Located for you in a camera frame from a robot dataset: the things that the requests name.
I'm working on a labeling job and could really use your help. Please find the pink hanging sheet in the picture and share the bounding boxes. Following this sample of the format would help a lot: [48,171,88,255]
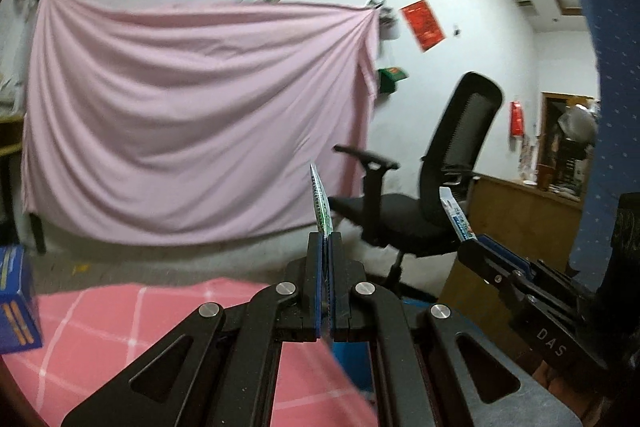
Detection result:
[21,0,382,248]

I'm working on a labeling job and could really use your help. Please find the green hanging ornament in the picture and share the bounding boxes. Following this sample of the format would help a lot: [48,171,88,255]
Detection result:
[377,66,408,95]

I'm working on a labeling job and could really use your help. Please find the pink checked cloth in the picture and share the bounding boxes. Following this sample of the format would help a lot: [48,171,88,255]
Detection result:
[0,277,378,427]

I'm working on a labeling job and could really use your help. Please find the red wall poster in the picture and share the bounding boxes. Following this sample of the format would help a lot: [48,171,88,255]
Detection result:
[401,0,446,54]

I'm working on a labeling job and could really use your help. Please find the white green wrapper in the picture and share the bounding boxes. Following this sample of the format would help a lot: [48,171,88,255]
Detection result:
[308,163,335,239]

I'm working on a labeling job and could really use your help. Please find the blue dotted cloth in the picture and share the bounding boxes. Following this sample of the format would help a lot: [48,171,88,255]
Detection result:
[547,0,640,280]

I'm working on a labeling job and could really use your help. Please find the blue cardboard box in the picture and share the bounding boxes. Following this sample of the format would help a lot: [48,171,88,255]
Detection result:
[0,244,44,356]

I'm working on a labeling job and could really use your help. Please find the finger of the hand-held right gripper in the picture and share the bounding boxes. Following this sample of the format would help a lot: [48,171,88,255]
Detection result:
[457,233,538,295]

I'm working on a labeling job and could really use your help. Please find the wooden door frame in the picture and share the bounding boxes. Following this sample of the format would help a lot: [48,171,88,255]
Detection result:
[537,91,601,198]

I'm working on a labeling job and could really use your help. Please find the red wall ornament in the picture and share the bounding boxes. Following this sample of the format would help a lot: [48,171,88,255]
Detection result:
[509,99,526,138]

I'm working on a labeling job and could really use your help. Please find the black office chair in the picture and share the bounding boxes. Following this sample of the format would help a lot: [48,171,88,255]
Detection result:
[332,72,505,298]

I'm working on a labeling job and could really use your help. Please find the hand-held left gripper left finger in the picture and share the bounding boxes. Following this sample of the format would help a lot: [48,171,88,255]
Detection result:
[60,232,327,427]

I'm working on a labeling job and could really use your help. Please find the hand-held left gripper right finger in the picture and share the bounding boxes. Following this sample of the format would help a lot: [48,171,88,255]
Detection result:
[329,231,583,427]

